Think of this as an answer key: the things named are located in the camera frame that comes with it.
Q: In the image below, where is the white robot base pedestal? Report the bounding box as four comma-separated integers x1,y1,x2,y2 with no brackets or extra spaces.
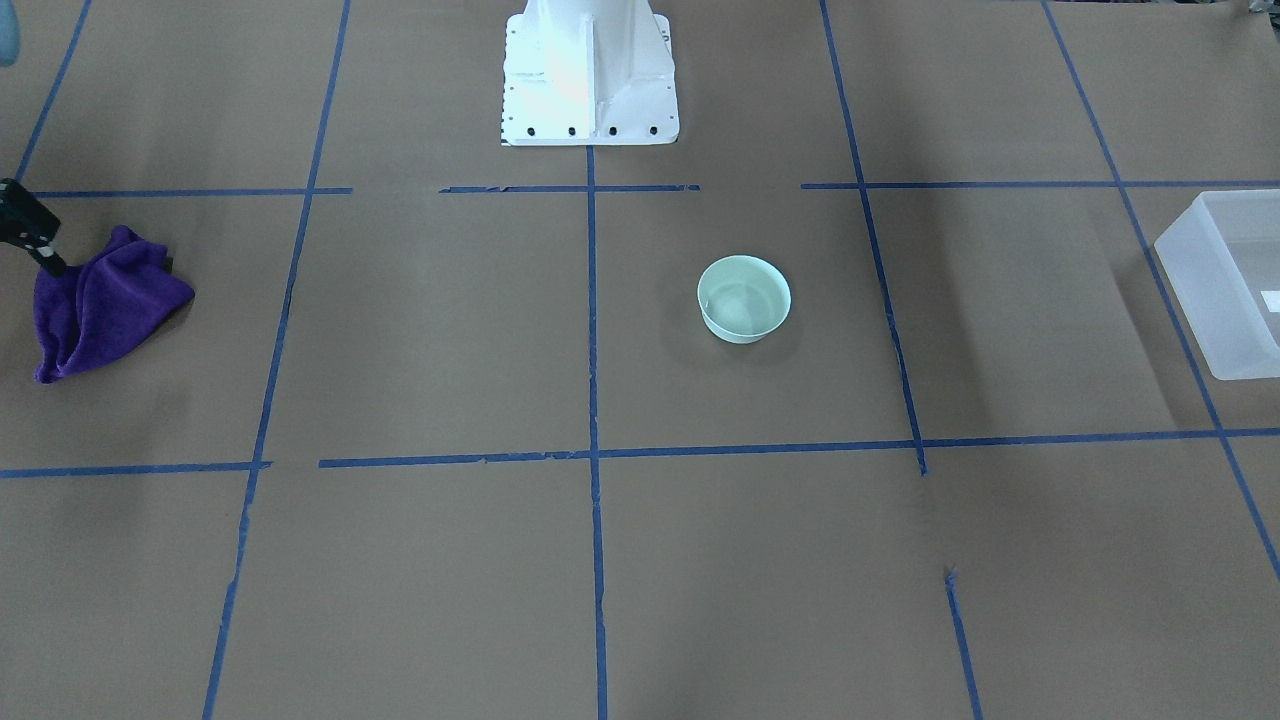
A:
500,1,681,147

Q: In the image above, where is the mint green bowl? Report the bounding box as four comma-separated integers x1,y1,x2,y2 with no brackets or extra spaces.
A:
696,254,792,345

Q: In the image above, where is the purple cloth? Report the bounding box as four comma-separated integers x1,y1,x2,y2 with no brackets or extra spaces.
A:
33,225,196,384

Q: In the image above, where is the translucent plastic storage box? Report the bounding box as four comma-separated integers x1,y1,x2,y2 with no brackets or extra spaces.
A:
1155,190,1279,380

